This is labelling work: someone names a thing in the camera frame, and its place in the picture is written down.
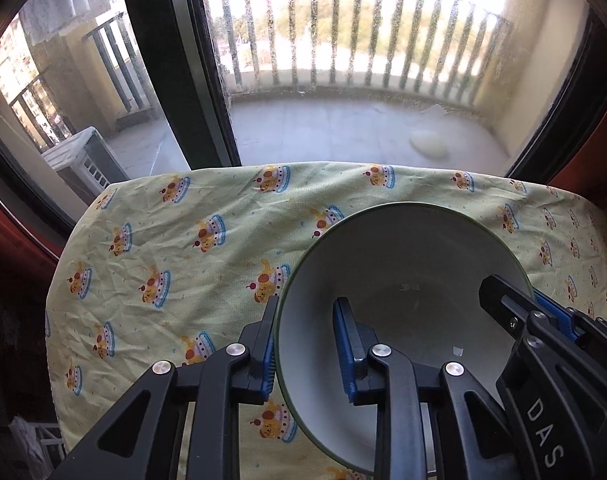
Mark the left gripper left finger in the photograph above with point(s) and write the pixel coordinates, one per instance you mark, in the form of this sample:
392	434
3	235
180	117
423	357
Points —
140	436

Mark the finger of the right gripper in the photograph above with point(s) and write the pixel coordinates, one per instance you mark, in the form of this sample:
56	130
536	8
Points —
520	316
570	322

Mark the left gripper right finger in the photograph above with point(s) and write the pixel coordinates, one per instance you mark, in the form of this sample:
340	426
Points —
470	432

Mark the floral ceramic bowl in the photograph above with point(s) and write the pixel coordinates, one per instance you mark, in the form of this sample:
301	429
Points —
410	271

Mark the yellow cake print tablecloth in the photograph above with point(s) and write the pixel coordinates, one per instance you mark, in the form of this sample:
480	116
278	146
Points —
167	267

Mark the red curtain right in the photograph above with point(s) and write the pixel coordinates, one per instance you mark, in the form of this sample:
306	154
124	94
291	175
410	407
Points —
585	175

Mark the red curtain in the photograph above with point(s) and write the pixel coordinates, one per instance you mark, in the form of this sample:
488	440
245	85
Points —
18	248
585	175

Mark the white crumpled paper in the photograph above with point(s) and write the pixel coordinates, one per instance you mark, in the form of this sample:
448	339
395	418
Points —
25	437

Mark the red curtain left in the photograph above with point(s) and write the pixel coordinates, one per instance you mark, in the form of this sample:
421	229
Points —
18	248

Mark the white outdoor air conditioner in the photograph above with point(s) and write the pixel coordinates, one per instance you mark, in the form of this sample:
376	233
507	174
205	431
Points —
86	163

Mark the balcony railing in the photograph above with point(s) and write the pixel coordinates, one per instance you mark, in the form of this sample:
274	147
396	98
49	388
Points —
444	50

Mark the hanging white cloth outside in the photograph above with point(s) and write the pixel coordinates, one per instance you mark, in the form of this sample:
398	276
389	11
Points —
43	19

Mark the black window frame post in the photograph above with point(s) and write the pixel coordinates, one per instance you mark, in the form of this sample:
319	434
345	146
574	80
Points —
176	45

